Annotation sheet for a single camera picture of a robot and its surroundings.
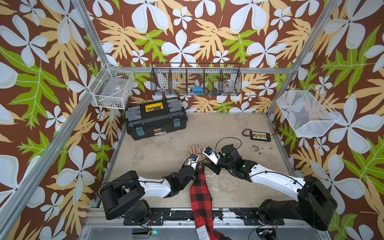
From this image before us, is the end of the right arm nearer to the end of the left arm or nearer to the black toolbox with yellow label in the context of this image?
the end of the left arm

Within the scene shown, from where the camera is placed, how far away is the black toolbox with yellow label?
95 cm

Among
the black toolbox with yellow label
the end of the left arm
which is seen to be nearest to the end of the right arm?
the end of the left arm
